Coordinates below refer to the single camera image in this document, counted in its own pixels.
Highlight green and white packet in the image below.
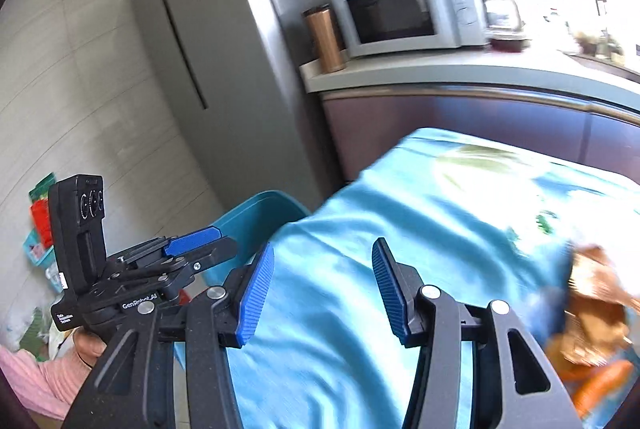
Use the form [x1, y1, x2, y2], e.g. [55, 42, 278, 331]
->
[17, 306, 53, 354]

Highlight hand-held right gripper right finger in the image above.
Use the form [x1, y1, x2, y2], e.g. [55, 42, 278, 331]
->
[371, 237, 586, 429]

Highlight teal plastic bin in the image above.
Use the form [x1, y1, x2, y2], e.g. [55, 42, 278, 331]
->
[204, 190, 312, 290]

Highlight dark red lidded bowl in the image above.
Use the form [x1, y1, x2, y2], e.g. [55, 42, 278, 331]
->
[487, 31, 531, 54]

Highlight kitchen sink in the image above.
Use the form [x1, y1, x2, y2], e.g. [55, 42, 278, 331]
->
[565, 51, 640, 82]

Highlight orange snack packet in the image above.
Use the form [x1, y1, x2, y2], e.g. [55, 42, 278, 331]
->
[545, 339, 640, 421]

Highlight pale blue microwave oven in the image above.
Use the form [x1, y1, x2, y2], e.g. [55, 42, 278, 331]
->
[329, 0, 488, 58]

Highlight glass kettle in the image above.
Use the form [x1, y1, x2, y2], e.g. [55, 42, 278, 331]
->
[481, 0, 526, 32]

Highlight person's left hand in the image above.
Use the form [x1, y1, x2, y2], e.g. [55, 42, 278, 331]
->
[74, 328, 108, 367]

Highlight copper travel tumbler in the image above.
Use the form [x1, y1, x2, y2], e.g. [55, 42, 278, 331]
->
[302, 6, 347, 74]

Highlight grey double-door refrigerator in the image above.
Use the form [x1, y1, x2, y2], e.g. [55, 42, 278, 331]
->
[129, 0, 351, 212]

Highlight green and red packet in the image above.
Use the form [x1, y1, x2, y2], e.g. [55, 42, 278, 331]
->
[29, 172, 58, 250]

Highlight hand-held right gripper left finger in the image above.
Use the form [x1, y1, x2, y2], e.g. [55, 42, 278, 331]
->
[60, 241, 276, 429]

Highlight kitchen counter cabinet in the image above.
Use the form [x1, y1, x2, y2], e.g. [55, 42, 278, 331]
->
[299, 44, 640, 190]

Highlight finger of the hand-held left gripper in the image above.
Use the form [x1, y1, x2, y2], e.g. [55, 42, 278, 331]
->
[189, 237, 239, 284]
[162, 226, 224, 258]

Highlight teal packet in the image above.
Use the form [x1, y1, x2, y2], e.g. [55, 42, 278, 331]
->
[22, 229, 56, 267]

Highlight blue floral tablecloth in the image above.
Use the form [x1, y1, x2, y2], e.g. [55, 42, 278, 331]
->
[175, 127, 640, 429]

